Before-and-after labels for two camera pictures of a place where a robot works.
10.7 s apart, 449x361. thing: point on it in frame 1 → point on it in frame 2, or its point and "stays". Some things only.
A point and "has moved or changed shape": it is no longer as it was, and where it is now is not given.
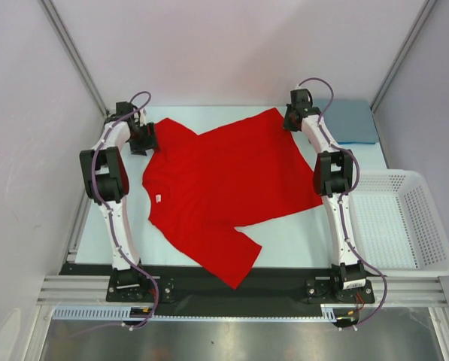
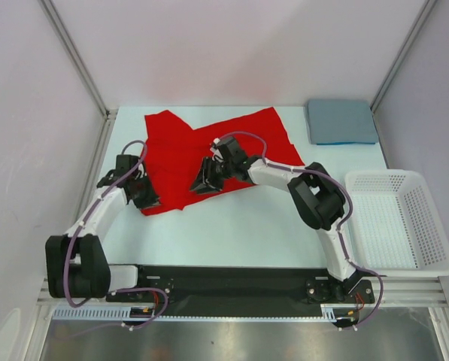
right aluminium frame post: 405,50 stays
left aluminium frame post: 75,53 stays
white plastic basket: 396,226 stays
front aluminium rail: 92,289 stays
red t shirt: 201,188 has moved or changed shape
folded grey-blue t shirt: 349,120 stays
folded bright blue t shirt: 340,143 stays
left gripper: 150,142 → 152,198
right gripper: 286,125 → 207,174
